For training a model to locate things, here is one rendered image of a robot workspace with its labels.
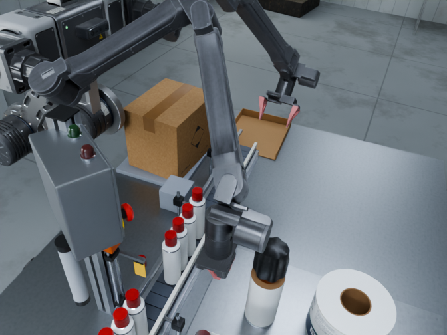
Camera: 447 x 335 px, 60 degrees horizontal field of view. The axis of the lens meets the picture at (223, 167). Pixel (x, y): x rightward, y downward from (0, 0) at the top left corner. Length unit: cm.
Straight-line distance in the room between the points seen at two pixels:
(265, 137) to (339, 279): 95
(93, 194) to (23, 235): 202
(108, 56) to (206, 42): 23
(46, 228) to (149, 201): 126
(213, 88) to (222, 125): 9
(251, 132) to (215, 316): 100
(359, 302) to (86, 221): 75
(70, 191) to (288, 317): 75
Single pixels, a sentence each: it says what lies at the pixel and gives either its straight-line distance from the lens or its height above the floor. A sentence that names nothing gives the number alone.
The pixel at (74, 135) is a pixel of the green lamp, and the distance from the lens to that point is 75.
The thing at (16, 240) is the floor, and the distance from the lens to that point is 269.
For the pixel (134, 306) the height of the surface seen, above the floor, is 106.
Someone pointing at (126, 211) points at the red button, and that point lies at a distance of 79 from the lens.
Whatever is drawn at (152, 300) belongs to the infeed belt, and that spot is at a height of 88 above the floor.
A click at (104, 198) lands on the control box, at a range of 71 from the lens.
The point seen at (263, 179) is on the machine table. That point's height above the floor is 83.
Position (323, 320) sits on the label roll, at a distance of 106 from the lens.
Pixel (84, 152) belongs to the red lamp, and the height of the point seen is 149.
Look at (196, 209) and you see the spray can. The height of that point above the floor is 103.
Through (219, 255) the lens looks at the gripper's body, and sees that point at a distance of 80.
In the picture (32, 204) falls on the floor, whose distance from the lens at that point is 289.
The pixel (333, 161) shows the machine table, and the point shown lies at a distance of 182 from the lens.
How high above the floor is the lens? 190
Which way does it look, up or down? 40 degrees down
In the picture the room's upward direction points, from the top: 4 degrees clockwise
